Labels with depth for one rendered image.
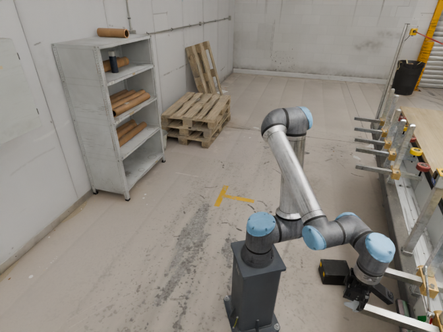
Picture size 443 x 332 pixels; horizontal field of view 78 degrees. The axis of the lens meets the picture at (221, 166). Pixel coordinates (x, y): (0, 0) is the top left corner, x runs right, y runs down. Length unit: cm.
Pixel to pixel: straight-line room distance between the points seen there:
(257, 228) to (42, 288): 177
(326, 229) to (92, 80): 222
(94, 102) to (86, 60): 36
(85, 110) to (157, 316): 185
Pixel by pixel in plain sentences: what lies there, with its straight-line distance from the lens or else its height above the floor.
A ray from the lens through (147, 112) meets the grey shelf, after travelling 358.
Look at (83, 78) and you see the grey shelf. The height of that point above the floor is 128.
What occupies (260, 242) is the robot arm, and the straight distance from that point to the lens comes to 152.
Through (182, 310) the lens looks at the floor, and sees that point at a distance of 220.
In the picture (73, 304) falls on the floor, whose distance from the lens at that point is 244.
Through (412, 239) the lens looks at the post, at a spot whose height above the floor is 81.
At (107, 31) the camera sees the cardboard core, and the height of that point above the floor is 160.
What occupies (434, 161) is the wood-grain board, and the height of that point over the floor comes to 90.
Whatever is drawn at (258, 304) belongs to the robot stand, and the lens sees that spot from 188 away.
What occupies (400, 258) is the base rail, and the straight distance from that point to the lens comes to 183.
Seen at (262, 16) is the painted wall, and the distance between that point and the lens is 845.
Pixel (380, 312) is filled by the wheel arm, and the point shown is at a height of 86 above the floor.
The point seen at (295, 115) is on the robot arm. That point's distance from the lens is 134.
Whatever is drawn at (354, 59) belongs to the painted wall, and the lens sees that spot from 854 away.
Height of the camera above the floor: 188
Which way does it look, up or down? 31 degrees down
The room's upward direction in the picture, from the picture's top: 1 degrees clockwise
